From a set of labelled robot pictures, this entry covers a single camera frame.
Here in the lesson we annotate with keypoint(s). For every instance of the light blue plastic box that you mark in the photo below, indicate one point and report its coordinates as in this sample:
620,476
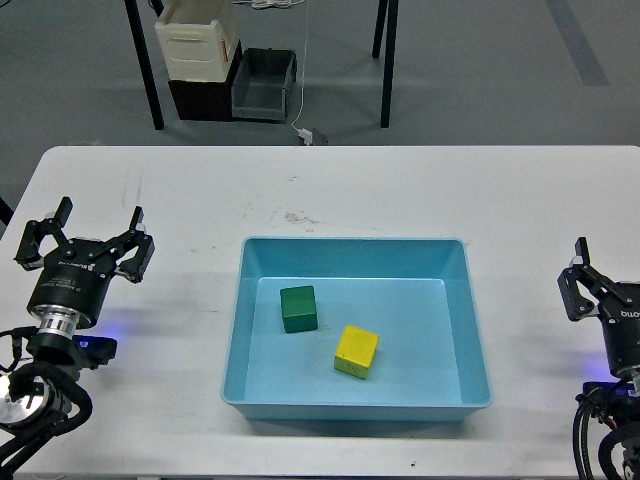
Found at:
415,294

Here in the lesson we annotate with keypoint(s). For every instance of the black crate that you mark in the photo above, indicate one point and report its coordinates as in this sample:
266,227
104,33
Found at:
206,101

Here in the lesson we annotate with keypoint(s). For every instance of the black table leg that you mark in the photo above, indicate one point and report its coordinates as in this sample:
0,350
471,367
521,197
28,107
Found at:
133,16
384,41

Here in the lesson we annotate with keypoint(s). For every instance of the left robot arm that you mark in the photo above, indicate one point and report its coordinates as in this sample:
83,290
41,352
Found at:
40,395

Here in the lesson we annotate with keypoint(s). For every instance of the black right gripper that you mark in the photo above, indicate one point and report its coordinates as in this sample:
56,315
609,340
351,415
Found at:
588,293

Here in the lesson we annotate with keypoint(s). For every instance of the yellow block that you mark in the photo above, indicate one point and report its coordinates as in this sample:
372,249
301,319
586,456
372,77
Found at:
356,351

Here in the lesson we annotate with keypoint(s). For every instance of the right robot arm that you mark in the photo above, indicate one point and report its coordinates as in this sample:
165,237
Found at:
615,405

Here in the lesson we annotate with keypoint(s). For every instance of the cream plastic container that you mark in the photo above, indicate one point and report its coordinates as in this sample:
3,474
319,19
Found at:
198,39

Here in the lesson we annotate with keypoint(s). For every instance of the green block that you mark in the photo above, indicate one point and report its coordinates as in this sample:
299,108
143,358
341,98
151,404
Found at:
298,309

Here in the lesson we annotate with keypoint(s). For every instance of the white power adapter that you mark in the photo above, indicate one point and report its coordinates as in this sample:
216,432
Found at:
305,137

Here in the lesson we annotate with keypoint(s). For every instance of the black table leg right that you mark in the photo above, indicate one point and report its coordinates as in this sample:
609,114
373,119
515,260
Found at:
384,41

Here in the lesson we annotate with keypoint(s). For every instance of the black table leg left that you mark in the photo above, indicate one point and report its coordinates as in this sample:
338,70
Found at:
133,16

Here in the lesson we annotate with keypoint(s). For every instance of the grey plastic bin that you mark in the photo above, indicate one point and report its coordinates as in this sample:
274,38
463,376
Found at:
260,90

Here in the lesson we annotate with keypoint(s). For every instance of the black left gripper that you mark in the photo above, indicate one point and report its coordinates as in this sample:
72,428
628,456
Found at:
76,275

